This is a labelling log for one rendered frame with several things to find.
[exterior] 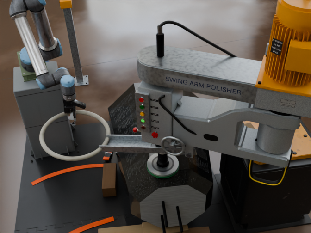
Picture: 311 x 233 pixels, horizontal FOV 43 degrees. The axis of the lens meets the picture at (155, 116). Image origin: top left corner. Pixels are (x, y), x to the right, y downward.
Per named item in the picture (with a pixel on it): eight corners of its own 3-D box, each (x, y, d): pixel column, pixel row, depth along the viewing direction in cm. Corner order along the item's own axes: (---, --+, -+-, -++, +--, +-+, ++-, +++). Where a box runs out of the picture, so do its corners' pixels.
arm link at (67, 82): (71, 72, 280) (75, 80, 273) (73, 87, 288) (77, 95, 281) (58, 75, 277) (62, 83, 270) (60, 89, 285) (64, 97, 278)
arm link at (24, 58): (18, 53, 337) (15, 48, 320) (38, 47, 341) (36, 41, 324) (25, 70, 337) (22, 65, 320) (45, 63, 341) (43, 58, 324)
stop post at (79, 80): (88, 76, 504) (74, -7, 433) (88, 84, 489) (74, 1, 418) (72, 77, 502) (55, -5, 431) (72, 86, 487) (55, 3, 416)
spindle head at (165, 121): (206, 134, 251) (211, 76, 222) (197, 158, 235) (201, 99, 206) (153, 122, 261) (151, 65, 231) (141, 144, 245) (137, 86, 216)
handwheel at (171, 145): (189, 148, 238) (189, 129, 228) (184, 159, 231) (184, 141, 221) (165, 142, 242) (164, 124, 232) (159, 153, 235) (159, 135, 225)
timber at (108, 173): (104, 171, 378) (103, 163, 370) (117, 171, 379) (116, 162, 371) (103, 197, 356) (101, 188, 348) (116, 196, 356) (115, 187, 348)
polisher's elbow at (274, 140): (258, 128, 232) (263, 101, 219) (292, 136, 226) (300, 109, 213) (252, 150, 218) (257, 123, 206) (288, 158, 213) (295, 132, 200)
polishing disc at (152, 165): (181, 174, 260) (181, 172, 259) (149, 178, 258) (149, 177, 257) (175, 150, 276) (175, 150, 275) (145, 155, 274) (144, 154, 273)
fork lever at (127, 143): (202, 137, 252) (201, 131, 249) (195, 159, 238) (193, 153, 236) (110, 136, 282) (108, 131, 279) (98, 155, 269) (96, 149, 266)
